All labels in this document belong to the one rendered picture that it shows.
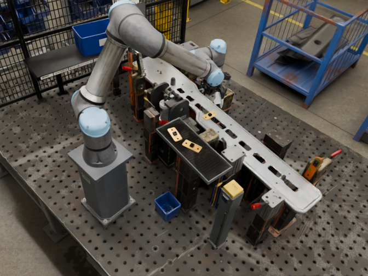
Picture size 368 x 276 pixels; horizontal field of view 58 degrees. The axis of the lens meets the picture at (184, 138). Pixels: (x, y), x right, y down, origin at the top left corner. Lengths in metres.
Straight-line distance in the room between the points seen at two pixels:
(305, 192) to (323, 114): 2.18
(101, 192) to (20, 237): 1.21
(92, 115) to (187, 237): 0.78
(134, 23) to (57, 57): 1.13
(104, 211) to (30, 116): 0.95
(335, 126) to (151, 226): 2.44
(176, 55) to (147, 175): 0.87
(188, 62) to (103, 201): 0.77
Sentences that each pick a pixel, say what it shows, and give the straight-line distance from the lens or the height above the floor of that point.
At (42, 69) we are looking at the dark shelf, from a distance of 2.20.
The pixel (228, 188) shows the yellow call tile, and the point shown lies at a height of 1.16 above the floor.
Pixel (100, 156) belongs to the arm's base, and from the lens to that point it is 1.45.
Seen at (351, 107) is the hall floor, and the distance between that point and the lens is 4.03.
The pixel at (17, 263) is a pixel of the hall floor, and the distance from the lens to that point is 2.61.
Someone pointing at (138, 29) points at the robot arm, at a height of 1.67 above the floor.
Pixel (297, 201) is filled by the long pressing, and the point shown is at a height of 1.00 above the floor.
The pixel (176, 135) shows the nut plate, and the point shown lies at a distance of 1.52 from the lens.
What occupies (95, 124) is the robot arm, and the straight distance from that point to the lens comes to 1.35.
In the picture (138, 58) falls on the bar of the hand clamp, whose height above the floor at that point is 1.18.
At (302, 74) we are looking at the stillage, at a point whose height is 0.16.
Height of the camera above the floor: 2.26
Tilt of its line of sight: 47 degrees down
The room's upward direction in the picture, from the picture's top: 6 degrees clockwise
